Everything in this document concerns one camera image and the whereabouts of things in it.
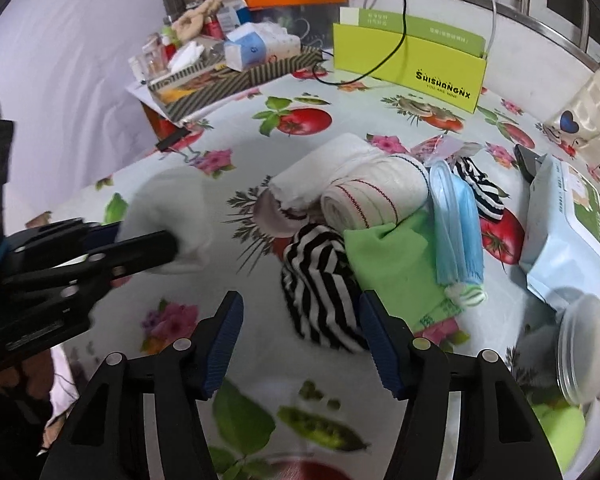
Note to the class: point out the fruit printed tablecloth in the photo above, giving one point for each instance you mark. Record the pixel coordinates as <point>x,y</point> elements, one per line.
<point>230,125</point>

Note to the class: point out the small black white striped sock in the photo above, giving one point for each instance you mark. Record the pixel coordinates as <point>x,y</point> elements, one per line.
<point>480,190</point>

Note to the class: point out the person's left hand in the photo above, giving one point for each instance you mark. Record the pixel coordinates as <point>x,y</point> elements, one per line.
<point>25,377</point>

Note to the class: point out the folded white towel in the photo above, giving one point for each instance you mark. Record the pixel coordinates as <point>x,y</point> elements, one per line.
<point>325,165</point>

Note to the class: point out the white red-striped cloth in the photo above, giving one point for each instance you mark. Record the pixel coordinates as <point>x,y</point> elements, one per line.
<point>375,195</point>

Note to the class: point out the black table clip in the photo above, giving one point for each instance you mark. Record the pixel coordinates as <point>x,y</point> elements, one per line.
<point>172,140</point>

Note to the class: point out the white soft cloth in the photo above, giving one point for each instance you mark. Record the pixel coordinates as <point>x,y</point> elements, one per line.
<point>175,200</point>

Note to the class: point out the cream curtain with hearts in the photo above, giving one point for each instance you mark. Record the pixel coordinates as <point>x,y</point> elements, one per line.
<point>595,110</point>

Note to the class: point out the clear plastic jar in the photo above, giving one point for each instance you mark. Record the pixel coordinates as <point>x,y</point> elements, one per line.
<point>582,345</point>

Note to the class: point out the blue face mask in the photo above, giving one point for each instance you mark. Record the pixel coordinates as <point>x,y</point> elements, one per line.
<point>455,220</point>

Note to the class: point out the dark jar with black lid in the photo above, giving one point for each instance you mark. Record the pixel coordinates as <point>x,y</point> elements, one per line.
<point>172,2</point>

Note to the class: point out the metal window railing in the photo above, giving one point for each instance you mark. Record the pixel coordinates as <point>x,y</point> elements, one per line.
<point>530,15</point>

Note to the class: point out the green round object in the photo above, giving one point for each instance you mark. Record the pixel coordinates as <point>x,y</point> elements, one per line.
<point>565,432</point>

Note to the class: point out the blue white tissue pack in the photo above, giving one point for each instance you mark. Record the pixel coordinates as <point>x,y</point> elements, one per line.
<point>250,50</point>

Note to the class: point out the clear plastic wrapper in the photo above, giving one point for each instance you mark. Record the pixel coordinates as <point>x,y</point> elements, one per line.
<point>445,149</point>

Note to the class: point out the lime green cardboard box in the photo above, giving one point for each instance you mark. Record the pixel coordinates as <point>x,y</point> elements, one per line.
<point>430,72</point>

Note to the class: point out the light blue wet wipes pack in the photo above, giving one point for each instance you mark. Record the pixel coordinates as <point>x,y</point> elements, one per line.
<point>555,240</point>

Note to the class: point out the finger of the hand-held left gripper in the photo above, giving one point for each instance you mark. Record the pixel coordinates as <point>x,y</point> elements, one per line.
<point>145,255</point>
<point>102,232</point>

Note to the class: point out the green white striped cloth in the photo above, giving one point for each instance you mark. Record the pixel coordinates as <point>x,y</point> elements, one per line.
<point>467,294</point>

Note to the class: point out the black phone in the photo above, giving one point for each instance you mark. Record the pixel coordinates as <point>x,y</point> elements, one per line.
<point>527,160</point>

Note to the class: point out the white paper tissue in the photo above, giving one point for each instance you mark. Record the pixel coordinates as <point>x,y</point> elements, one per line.
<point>185,55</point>

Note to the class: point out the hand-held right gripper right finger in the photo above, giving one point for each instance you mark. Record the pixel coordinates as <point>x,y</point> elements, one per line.
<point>380,345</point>

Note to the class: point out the beige scrunchie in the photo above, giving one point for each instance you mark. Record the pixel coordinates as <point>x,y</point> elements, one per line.
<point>192,20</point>

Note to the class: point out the large black white striped sock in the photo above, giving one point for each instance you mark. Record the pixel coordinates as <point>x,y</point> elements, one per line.
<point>315,280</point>

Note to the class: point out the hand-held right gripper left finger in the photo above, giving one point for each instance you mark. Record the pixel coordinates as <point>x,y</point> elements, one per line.
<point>225,345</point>

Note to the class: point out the striped cardboard tray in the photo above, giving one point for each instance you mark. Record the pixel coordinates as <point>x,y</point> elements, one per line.
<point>260,77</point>

